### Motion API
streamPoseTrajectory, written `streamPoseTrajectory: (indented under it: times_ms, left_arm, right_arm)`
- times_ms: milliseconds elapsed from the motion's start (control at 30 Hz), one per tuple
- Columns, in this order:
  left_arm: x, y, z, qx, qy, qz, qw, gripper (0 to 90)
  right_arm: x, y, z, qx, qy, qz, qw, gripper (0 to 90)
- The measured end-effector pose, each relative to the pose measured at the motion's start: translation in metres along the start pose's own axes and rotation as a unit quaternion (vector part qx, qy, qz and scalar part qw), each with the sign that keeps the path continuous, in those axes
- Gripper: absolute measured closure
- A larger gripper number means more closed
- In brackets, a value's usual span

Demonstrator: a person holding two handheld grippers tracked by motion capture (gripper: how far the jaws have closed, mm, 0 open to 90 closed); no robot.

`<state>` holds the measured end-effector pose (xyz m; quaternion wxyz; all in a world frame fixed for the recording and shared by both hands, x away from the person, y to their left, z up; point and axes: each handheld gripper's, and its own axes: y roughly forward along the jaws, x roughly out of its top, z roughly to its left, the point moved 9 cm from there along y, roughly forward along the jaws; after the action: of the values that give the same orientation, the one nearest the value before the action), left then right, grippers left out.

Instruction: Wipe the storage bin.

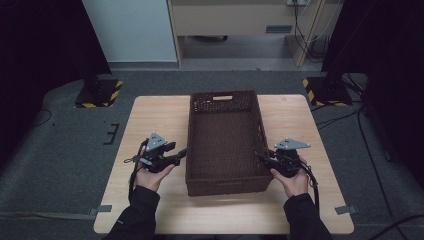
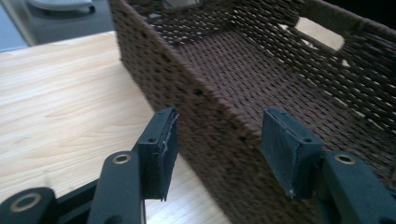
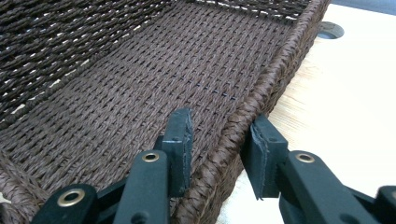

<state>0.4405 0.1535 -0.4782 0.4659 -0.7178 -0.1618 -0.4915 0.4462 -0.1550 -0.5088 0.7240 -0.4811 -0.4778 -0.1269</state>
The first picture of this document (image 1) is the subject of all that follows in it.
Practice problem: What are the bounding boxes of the thin black floor cable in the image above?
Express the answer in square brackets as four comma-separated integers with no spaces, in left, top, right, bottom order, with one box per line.
[31,108,53,128]

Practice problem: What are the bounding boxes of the black curtain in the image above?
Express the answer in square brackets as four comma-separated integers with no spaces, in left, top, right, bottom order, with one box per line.
[0,0,113,168]
[321,0,424,188]

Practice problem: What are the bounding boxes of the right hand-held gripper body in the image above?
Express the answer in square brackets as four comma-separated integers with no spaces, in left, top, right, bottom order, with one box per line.
[271,137,312,179]

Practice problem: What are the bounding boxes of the black stand with striped base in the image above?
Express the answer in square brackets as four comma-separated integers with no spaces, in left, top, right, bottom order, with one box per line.
[302,66,353,108]
[73,59,124,109]

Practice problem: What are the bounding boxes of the brown woven basket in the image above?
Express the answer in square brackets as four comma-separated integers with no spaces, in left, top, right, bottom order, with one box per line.
[184,89,275,198]

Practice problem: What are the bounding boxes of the long black floor cable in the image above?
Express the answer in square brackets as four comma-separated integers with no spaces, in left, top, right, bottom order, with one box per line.
[357,109,398,232]

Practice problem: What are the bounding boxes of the person's left hand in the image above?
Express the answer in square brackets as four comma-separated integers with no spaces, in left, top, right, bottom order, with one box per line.
[134,163,175,193]

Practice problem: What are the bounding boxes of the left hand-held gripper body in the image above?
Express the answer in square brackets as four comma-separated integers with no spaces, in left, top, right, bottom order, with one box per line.
[133,132,178,174]

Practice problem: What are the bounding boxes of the person's right hand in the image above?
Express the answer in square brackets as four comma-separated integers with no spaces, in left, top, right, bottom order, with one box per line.
[269,159,310,199]

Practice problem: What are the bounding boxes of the white cable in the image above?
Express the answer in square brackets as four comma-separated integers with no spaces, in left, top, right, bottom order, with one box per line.
[299,0,343,44]

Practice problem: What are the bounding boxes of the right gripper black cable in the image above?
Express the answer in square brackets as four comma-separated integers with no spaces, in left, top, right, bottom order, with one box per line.
[299,159,321,214]

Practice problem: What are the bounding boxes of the light wooden cabinet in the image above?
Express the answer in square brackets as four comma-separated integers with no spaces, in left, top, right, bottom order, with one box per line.
[166,0,344,68]

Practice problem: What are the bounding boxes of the black cable bundle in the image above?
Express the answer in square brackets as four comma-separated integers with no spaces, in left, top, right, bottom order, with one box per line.
[292,0,333,64]

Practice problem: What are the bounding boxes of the thick black floor cable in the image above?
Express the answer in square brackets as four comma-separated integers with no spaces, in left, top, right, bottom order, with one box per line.
[369,213,424,240]

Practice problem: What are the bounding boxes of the white panel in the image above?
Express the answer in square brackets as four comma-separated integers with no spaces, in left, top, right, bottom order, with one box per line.
[82,0,178,63]

